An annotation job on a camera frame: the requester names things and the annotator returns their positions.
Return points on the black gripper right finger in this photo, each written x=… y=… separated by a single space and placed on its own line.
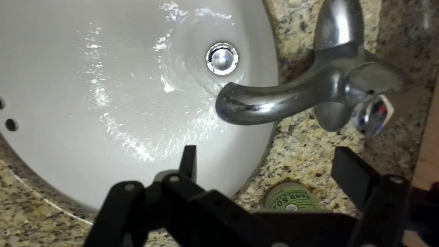
x=381 y=199

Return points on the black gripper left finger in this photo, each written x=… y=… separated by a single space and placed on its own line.
x=130 y=212

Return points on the chrome sink faucet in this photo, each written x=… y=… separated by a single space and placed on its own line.
x=344 y=84

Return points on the green soap pump bottle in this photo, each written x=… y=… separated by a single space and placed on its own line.
x=291 y=197

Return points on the white oval sink basin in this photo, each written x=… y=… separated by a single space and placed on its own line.
x=95 y=92

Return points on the chrome sink drain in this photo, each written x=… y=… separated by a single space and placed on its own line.
x=221 y=59

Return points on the wood framed wall mirror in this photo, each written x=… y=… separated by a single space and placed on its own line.
x=427 y=168

